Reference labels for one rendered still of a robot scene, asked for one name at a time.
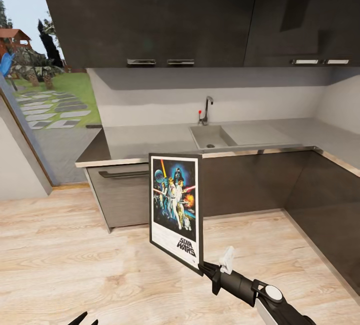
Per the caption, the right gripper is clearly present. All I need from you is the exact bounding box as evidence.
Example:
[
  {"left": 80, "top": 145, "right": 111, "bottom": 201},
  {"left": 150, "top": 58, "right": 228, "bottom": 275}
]
[{"left": 197, "top": 261, "right": 244, "bottom": 299}]

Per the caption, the poster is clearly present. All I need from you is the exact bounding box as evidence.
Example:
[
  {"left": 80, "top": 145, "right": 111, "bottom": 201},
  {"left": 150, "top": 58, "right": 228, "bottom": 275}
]
[{"left": 149, "top": 153, "right": 204, "bottom": 277}]

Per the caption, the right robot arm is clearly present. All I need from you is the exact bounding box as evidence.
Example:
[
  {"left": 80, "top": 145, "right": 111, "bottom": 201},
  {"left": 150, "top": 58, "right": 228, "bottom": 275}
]
[{"left": 197, "top": 246, "right": 317, "bottom": 325}]

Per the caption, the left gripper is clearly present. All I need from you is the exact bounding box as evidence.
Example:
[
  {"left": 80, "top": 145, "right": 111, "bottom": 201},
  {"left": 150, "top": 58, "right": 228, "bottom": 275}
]
[{"left": 68, "top": 311, "right": 99, "bottom": 325}]

